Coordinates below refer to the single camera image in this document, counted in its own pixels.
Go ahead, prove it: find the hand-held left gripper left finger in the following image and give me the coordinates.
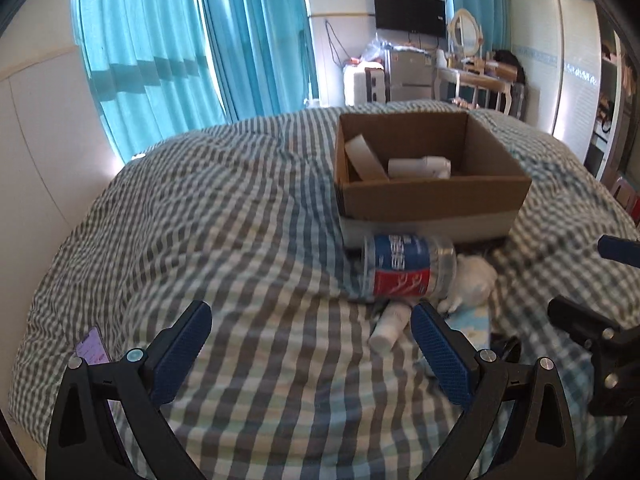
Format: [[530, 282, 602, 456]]
[[45, 301, 213, 480]]

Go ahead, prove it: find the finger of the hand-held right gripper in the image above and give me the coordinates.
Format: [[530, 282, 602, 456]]
[[547, 296, 626, 356], [597, 235, 640, 265]]

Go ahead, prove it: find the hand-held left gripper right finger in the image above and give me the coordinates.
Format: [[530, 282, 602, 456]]
[[411, 301, 578, 480]]

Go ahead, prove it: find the light blue packet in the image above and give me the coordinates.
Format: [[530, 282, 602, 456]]
[[417, 307, 493, 376]]

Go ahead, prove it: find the small white bottle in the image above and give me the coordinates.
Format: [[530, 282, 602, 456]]
[[368, 301, 413, 352]]

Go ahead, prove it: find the white soft item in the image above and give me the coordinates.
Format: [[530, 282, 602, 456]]
[[437, 255, 498, 313]]

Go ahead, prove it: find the clear plastic bottle blue-red label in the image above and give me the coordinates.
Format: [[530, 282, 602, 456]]
[[361, 233, 458, 303]]

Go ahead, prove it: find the brown cardboard box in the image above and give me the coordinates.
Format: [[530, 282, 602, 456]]
[[334, 111, 532, 248]]

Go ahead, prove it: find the pink plastic stool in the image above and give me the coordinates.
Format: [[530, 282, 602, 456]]
[[607, 172, 640, 221]]

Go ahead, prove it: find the phone with purple screen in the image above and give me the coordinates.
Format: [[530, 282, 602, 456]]
[[74, 325, 112, 367]]

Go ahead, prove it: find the grey checked blanket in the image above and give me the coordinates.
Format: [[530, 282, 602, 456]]
[[7, 100, 640, 480]]

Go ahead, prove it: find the white bottle with cap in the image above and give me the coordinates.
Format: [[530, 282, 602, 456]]
[[388, 156, 452, 180]]

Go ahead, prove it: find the white wardrobe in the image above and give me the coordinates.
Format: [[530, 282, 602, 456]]
[[507, 0, 601, 161]]

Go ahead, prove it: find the white tape roll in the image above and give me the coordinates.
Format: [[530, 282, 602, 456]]
[[344, 134, 390, 181]]

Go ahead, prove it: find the black bag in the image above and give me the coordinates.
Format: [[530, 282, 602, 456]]
[[492, 50, 526, 83]]

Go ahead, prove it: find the white dressing table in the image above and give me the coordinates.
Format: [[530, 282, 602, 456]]
[[434, 65, 516, 116]]

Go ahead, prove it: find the white oval mirror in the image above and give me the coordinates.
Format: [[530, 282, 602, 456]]
[[448, 8, 485, 58]]

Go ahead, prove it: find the silver small fridge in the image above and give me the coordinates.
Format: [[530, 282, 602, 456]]
[[387, 47, 436, 103]]

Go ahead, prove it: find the white suitcase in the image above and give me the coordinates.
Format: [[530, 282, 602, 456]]
[[343, 65, 388, 107]]

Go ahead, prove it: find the wide teal curtain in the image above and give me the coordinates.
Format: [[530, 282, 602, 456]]
[[72, 0, 236, 161]]

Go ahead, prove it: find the clear plastic bag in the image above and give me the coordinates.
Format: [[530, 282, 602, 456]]
[[360, 35, 396, 63]]

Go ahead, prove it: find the black wall television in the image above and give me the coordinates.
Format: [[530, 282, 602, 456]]
[[372, 0, 447, 38]]

